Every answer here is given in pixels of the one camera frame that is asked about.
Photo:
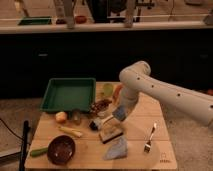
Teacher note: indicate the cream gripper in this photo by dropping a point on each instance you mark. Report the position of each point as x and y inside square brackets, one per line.
[128, 112]

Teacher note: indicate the blue sponge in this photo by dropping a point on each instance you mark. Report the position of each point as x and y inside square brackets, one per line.
[119, 113]

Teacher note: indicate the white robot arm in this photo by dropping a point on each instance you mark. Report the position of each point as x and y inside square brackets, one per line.
[136, 79]

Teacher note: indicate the orange bowl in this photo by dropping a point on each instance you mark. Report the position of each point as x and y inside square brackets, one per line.
[117, 91]

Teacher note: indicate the wooden block eraser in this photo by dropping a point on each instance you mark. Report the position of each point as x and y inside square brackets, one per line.
[110, 133]

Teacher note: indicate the green cup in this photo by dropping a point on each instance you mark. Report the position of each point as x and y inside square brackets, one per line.
[107, 89]

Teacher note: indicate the blue grey cloth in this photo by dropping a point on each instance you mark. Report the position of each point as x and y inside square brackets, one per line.
[118, 150]

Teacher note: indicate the silver fork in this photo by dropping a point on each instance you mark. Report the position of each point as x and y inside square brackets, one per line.
[147, 146]

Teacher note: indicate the small glass jar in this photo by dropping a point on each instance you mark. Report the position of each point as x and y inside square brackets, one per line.
[76, 116]

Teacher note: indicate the yellow corn piece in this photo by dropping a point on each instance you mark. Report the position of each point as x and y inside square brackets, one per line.
[70, 131]

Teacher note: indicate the green plastic tray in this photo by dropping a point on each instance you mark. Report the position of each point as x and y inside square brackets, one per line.
[66, 94]

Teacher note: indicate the green cucumber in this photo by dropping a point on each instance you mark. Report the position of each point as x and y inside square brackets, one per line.
[38, 152]

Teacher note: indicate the green tray in background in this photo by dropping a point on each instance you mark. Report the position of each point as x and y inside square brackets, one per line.
[35, 21]

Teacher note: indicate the black table clamp post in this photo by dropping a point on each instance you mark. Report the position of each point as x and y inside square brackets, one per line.
[23, 153]

